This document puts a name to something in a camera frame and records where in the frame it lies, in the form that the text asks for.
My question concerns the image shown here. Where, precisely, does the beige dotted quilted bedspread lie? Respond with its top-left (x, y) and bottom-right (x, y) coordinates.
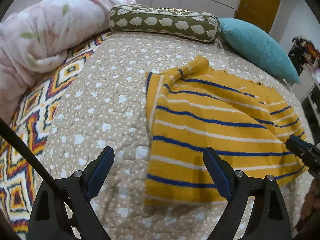
top-left (42, 33), bottom-right (304, 239)

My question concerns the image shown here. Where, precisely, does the person's right hand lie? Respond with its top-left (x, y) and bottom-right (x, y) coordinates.
top-left (300, 179), bottom-right (320, 220)

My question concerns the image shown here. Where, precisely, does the pink floral rolled duvet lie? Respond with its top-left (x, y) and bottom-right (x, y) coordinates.
top-left (1, 0), bottom-right (136, 124)

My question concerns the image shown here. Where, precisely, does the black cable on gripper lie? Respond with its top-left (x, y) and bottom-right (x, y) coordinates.
top-left (0, 117), bottom-right (78, 240)

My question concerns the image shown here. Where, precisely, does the brown wooden door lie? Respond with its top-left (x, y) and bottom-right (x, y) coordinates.
top-left (235, 0), bottom-right (281, 33)

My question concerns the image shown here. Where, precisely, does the teal corduroy cushion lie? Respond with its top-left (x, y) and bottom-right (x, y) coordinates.
top-left (219, 18), bottom-right (300, 83)

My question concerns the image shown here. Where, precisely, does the colourful geometric patterned blanket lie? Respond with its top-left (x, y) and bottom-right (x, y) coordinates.
top-left (0, 6), bottom-right (201, 239)

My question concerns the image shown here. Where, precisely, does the green hedgehog print bolster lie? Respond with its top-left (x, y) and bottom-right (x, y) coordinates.
top-left (108, 4), bottom-right (220, 43)

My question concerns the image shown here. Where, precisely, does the yellow striped knit sweater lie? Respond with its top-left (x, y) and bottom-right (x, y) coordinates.
top-left (145, 56), bottom-right (306, 205)

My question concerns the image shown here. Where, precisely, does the cluttered shelf at right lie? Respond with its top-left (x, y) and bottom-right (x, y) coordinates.
top-left (289, 36), bottom-right (319, 117)

